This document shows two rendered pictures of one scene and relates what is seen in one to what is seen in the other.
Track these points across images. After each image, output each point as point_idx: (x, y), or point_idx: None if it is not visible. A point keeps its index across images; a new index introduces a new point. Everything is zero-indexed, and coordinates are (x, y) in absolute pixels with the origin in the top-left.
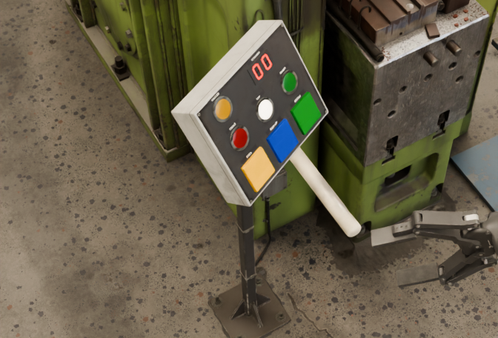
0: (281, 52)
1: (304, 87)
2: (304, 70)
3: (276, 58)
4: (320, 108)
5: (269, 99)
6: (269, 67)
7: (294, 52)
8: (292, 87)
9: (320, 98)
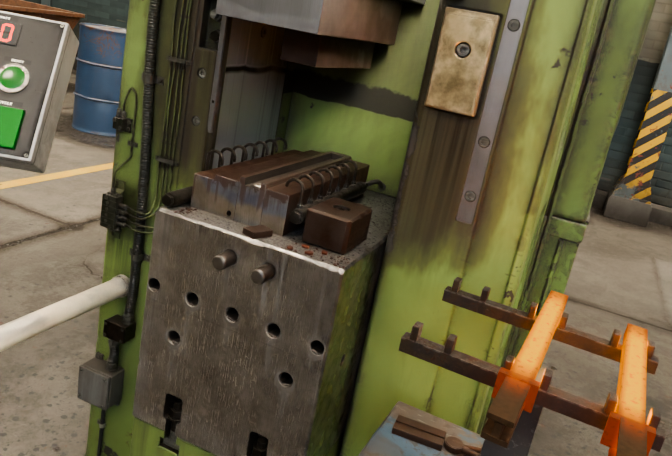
0: (35, 45)
1: (26, 103)
2: (44, 90)
3: (23, 44)
4: (22, 144)
5: None
6: (4, 39)
7: (50, 61)
8: (9, 84)
9: (33, 136)
